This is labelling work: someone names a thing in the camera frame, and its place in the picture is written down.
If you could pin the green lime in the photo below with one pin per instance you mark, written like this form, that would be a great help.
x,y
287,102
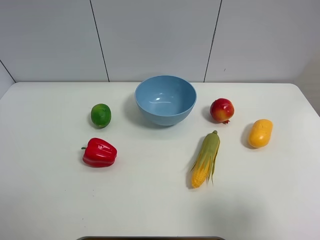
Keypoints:
x,y
101,115

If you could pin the yellow mango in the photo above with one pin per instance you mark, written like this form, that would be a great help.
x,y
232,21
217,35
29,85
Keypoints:
x,y
260,133

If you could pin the blue plastic bowl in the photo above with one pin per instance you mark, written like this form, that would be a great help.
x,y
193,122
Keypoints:
x,y
165,100

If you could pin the corn cob with husk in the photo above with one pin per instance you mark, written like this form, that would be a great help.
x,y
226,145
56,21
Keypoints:
x,y
204,166

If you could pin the red bell pepper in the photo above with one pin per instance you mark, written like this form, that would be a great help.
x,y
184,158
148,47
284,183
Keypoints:
x,y
99,153

